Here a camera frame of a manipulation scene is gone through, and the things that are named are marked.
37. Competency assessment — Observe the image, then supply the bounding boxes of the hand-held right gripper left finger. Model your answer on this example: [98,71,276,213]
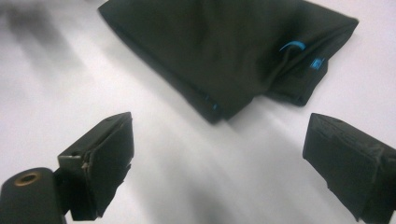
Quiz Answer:
[57,111,135,222]

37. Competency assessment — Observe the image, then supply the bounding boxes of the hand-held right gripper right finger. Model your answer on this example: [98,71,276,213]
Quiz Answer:
[302,112,396,224]

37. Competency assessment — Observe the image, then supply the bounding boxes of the black shorts with blue print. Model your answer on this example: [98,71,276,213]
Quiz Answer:
[97,0,360,125]

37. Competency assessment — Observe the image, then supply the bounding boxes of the white table mat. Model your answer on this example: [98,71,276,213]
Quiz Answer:
[0,0,396,224]

